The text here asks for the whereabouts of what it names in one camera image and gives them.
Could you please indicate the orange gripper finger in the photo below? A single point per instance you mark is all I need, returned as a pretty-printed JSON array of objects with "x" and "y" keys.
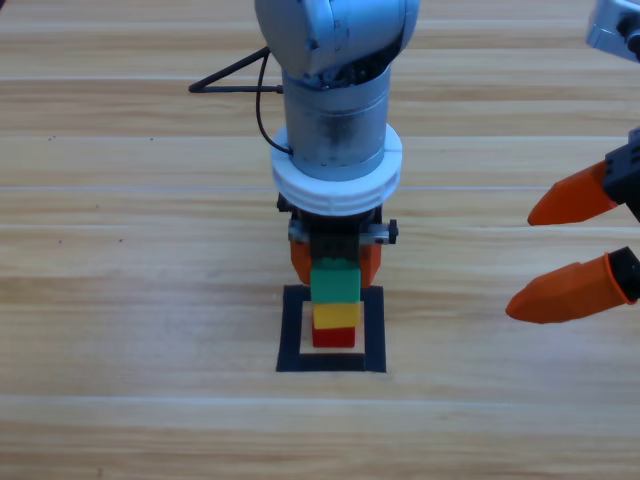
[
  {"x": 575, "y": 200},
  {"x": 565, "y": 295},
  {"x": 371, "y": 262},
  {"x": 301, "y": 260}
]

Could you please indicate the black tape square outline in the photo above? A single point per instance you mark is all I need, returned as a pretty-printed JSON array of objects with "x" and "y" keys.
[{"x": 289, "y": 330}]

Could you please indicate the green wooden cube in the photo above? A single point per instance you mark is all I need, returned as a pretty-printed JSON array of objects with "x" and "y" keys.
[{"x": 335, "y": 285}]

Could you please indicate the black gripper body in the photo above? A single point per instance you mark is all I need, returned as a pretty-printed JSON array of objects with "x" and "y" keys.
[
  {"x": 335, "y": 235},
  {"x": 637, "y": 170}
]

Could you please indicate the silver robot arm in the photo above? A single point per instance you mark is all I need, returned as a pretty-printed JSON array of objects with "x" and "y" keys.
[{"x": 335, "y": 125}]

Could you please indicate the red wooden cube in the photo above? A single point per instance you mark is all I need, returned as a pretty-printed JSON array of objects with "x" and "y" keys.
[{"x": 333, "y": 337}]

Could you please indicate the yellow wooden cube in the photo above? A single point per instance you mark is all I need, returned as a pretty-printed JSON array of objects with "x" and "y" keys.
[{"x": 335, "y": 316}]

